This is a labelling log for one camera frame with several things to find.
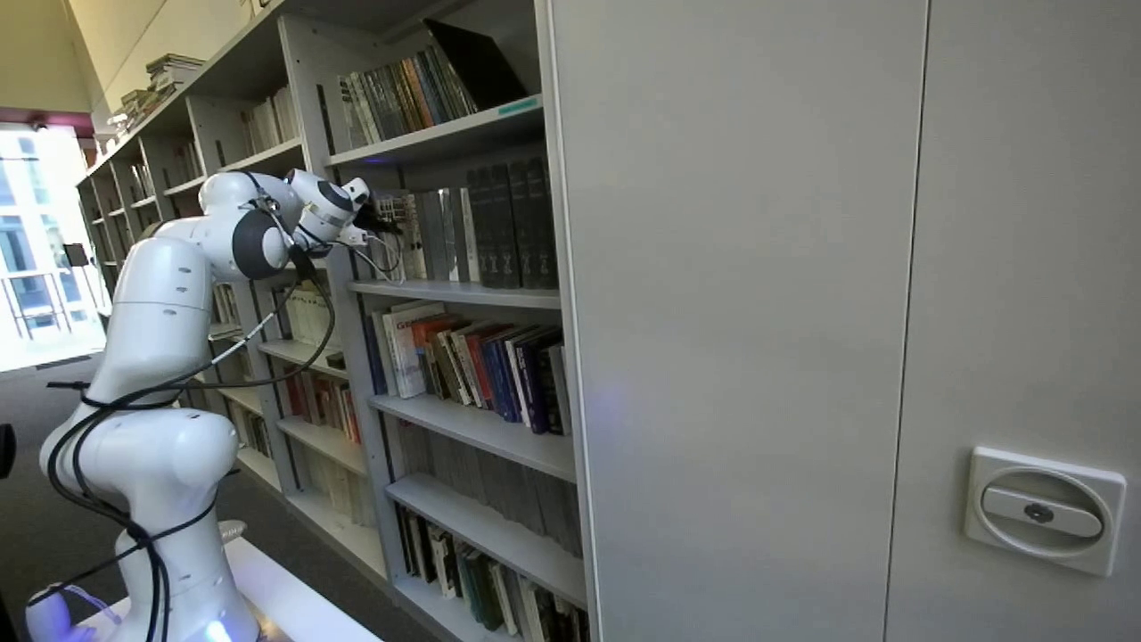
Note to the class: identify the colourful book row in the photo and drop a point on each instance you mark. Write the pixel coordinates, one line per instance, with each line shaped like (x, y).
(477, 361)

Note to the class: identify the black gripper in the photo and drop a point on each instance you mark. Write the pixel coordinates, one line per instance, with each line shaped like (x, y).
(375, 222)

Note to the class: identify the dark book row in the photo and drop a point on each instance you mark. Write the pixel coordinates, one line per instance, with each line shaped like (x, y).
(514, 222)

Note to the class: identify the grey neighbouring bookshelf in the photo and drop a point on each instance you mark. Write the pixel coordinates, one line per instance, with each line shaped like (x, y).
(200, 273)

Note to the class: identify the white cabinet door handle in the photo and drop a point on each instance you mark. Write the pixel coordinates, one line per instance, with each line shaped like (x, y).
(1043, 507)

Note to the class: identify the grey metal bookshelf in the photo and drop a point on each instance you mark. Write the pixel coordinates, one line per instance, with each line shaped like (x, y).
(481, 517)

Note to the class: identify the grey Machine Intelligence volume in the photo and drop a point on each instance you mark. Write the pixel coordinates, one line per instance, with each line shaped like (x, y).
(440, 228)

